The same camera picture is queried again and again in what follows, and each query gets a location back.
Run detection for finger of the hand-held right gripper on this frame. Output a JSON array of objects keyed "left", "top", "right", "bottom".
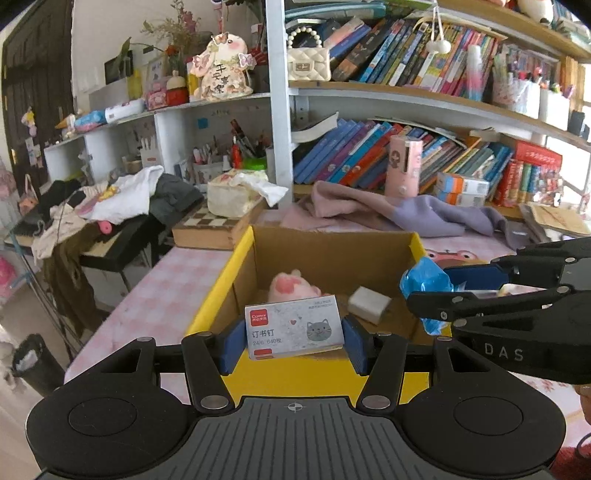
[
  {"left": 406, "top": 287, "right": 575, "bottom": 320},
  {"left": 445, "top": 236, "right": 591, "bottom": 292}
]

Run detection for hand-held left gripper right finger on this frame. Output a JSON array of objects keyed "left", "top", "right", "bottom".
[{"left": 342, "top": 316, "right": 498, "bottom": 412}]

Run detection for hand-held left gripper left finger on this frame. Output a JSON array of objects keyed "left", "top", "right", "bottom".
[{"left": 99, "top": 318, "right": 247, "bottom": 413}]

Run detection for blue crinkly packet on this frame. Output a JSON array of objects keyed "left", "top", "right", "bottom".
[{"left": 399, "top": 257, "right": 455, "bottom": 337}]

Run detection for small beige block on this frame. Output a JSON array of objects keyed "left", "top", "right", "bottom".
[{"left": 347, "top": 286, "right": 392, "bottom": 324}]

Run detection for small white cat-print box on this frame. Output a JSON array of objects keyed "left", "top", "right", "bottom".
[{"left": 244, "top": 295, "right": 345, "bottom": 361}]

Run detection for pink plush toy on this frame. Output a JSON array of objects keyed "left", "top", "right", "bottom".
[{"left": 268, "top": 271, "right": 321, "bottom": 301}]

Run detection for yellow cardboard box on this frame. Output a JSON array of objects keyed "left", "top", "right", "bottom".
[{"left": 185, "top": 224, "right": 453, "bottom": 409}]

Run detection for pink cylinder container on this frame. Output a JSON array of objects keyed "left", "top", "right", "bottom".
[{"left": 385, "top": 135, "right": 423, "bottom": 198}]

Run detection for orange blue white carton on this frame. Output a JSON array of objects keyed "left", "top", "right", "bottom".
[
  {"left": 436, "top": 172, "right": 490, "bottom": 195},
  {"left": 434, "top": 190, "right": 486, "bottom": 208}
]

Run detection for pink and purple cloth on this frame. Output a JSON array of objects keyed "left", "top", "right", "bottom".
[{"left": 281, "top": 181, "right": 527, "bottom": 250}]

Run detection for brown kraft paper envelopes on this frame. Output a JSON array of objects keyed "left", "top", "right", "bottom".
[{"left": 519, "top": 203, "right": 591, "bottom": 241}]

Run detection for red garment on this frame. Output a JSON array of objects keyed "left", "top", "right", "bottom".
[{"left": 549, "top": 383, "right": 591, "bottom": 480}]

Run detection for colourful paper ornament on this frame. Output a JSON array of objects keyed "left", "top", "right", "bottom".
[{"left": 531, "top": 166, "right": 565, "bottom": 206}]

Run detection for wooden chessboard box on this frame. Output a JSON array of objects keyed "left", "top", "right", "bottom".
[{"left": 172, "top": 198, "right": 269, "bottom": 250}]

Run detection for red boxed book set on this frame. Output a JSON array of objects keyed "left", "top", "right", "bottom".
[{"left": 492, "top": 141, "right": 564, "bottom": 206}]

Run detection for cream cloth tissue box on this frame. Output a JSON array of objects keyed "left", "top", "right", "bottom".
[{"left": 207, "top": 169, "right": 289, "bottom": 219}]

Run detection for black side table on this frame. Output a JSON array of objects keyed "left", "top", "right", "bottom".
[{"left": 78, "top": 217, "right": 174, "bottom": 287}]

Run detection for row of colourful children's books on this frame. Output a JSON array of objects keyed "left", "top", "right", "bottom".
[{"left": 293, "top": 119, "right": 513, "bottom": 195}]

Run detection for pile of clothes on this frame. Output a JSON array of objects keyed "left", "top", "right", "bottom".
[{"left": 30, "top": 166, "right": 204, "bottom": 259}]

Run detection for small pen holder with pens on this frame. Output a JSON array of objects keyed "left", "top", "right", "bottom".
[{"left": 191, "top": 143, "right": 232, "bottom": 185}]

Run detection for plain white pen holder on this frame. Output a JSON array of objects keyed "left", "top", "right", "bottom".
[{"left": 539, "top": 85, "right": 571, "bottom": 131}]

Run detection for white pen holder with pens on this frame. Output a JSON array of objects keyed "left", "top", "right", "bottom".
[{"left": 492, "top": 55, "right": 541, "bottom": 116}]

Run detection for black trash bin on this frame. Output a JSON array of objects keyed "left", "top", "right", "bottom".
[{"left": 11, "top": 333, "right": 65, "bottom": 398}]

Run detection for pink blue gradient bottle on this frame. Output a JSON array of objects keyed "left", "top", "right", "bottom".
[{"left": 464, "top": 45, "right": 485, "bottom": 101}]

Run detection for white side shelf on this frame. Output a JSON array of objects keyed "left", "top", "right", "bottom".
[{"left": 44, "top": 92, "right": 273, "bottom": 185}]

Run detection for row of thin picture books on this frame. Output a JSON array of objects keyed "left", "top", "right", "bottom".
[{"left": 330, "top": 14, "right": 502, "bottom": 97}]

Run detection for white metal bookshelf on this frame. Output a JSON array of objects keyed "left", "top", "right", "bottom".
[{"left": 265, "top": 0, "right": 591, "bottom": 217}]

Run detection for hanging white pompom ornament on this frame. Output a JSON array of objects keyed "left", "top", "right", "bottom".
[{"left": 418, "top": 0, "right": 451, "bottom": 54}]

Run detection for white wet wipes pack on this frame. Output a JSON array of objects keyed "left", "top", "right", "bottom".
[{"left": 105, "top": 99, "right": 146, "bottom": 123}]

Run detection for red round ornament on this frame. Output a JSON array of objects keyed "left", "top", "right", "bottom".
[{"left": 165, "top": 71, "right": 190, "bottom": 106}]

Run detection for blue wet wipes pack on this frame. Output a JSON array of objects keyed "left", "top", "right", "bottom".
[{"left": 74, "top": 110, "right": 109, "bottom": 134}]

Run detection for cream quilted handbag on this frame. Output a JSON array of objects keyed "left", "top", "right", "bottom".
[{"left": 286, "top": 27, "right": 331, "bottom": 83}]

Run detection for dried flower bunch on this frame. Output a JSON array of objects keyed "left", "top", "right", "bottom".
[{"left": 141, "top": 0, "right": 204, "bottom": 70}]

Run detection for dark wooden door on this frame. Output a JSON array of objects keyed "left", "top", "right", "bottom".
[{"left": 2, "top": 0, "right": 75, "bottom": 195}]

